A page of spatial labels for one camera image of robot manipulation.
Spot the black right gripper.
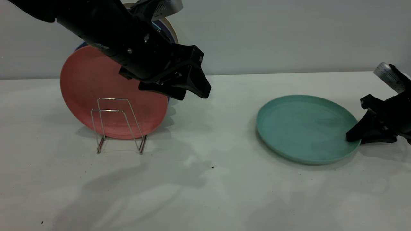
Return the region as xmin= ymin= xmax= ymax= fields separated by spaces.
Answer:
xmin=346 ymin=91 xmax=411 ymax=144

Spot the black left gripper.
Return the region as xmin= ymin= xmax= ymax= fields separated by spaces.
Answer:
xmin=119 ymin=18 xmax=212 ymax=100

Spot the green round plate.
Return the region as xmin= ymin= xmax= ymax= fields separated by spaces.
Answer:
xmin=256 ymin=95 xmax=362 ymax=165

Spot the dark navy plate purple rim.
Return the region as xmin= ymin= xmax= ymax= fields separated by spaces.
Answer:
xmin=162 ymin=27 xmax=176 ymax=44

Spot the pink round plate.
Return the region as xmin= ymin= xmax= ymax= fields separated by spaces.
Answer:
xmin=60 ymin=45 xmax=169 ymax=140

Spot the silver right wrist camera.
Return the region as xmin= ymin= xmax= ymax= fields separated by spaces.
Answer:
xmin=373 ymin=62 xmax=411 ymax=94

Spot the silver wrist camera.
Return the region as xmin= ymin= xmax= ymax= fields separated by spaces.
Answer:
xmin=373 ymin=62 xmax=411 ymax=94
xmin=136 ymin=0 xmax=183 ymax=20

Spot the metal wire plate rack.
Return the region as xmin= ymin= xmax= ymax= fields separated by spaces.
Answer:
xmin=91 ymin=98 xmax=148 ymax=155

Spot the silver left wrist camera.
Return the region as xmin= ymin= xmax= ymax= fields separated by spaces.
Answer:
xmin=136 ymin=0 xmax=183 ymax=20

